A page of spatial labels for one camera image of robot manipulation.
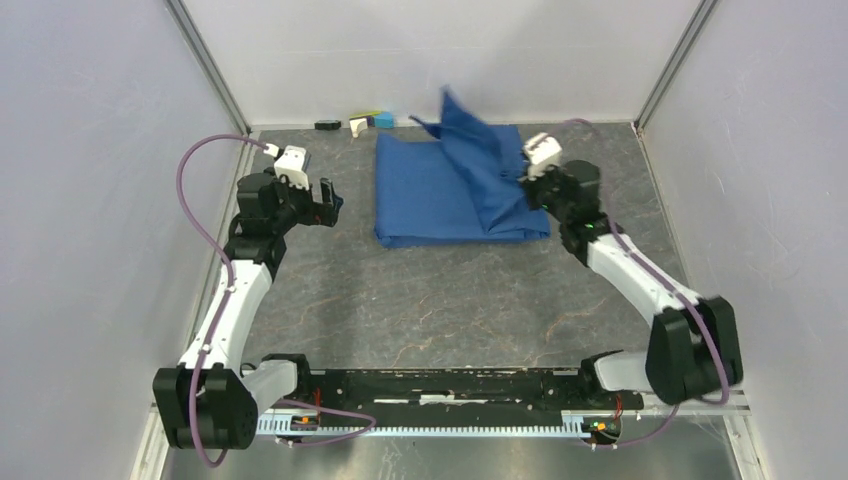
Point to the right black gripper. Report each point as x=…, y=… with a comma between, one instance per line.
x=531, y=186

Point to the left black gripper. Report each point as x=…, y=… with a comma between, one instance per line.
x=316, y=213

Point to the blue surgical drape cloth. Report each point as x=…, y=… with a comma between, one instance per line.
x=460, y=186

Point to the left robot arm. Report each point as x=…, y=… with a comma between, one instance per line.
x=205, y=401

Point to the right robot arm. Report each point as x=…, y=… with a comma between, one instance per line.
x=693, y=349

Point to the white yellow small object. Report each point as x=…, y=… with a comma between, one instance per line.
x=360, y=122

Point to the blue small block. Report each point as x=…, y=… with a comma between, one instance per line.
x=384, y=120

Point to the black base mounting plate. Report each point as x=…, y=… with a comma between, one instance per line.
x=462, y=398

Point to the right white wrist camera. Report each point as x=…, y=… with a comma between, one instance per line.
x=541, y=152

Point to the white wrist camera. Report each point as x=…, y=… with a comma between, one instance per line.
x=292, y=166
x=541, y=152

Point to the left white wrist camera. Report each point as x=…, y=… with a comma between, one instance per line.
x=292, y=166

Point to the white slotted cable duct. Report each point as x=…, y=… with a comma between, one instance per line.
x=279, y=423

